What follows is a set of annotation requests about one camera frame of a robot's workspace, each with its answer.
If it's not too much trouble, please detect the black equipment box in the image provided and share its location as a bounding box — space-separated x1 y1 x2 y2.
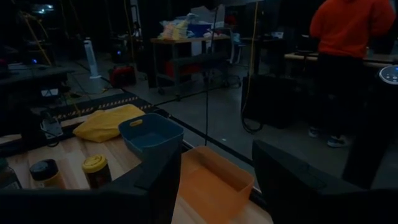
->
241 74 296 129

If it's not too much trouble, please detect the blue storage box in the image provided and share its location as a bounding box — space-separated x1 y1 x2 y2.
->
187 22 213 38

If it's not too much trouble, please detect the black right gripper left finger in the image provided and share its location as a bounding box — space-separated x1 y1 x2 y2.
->
0 141 183 224

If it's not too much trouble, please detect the black-lid orange spice jar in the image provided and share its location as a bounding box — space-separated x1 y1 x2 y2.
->
29 159 67 190

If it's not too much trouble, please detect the coiled black cable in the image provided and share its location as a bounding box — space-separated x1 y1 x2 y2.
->
241 102 264 133

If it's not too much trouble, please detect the red floor device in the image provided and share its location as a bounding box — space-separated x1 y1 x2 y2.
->
108 64 137 88

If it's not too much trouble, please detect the white tower fan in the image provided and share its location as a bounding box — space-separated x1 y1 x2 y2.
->
83 37 102 80

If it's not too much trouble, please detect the black tower appliance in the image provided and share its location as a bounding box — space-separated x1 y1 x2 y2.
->
341 64 398 190

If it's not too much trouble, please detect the person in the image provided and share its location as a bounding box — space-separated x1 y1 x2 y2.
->
307 0 397 149

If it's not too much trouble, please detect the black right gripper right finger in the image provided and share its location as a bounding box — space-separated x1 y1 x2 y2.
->
251 139 398 224

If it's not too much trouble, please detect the orange plastic bin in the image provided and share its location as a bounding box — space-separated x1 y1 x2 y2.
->
178 145 255 224

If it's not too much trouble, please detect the wooden cart table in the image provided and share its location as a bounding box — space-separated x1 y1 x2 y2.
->
150 34 231 95

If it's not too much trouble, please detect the yellow cloth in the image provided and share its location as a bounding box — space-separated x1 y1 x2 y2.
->
72 104 146 143

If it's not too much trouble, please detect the blue plastic bin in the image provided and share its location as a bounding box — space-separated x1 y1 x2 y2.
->
118 112 185 162

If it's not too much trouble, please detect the black hazard-striped floor ramp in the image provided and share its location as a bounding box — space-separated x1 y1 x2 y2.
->
52 93 153 121

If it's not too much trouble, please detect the pile of plastic bags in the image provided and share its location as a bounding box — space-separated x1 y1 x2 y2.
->
158 17 191 40

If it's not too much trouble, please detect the office chair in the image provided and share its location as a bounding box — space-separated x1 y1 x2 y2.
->
203 28 244 88

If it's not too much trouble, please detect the yellow-lid dark spice jar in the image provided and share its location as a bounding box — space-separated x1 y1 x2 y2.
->
81 154 113 190

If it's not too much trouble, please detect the yellow hanging cable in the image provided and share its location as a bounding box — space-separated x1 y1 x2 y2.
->
244 0 259 105

